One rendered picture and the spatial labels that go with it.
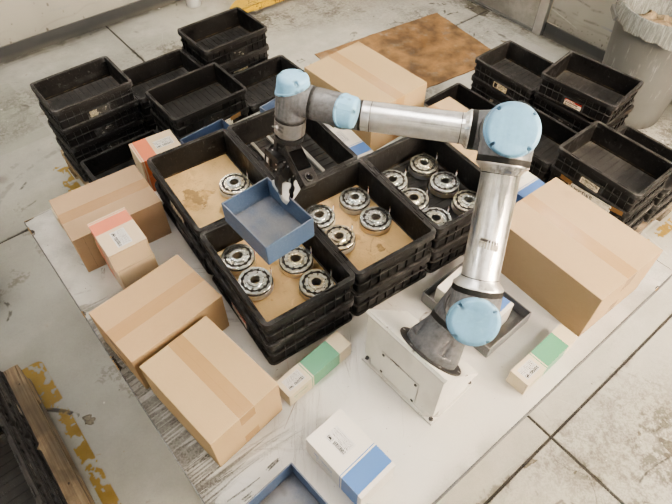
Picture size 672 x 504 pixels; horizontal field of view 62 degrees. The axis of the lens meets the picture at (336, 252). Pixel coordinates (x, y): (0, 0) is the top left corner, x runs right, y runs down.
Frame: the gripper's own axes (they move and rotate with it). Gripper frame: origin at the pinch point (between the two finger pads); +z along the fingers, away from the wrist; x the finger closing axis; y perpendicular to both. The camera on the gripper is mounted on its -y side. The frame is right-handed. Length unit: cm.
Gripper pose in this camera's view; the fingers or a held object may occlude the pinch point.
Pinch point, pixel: (289, 201)
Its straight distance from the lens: 150.1
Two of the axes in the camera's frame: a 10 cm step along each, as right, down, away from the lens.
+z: -1.1, 6.9, 7.1
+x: -7.8, 3.8, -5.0
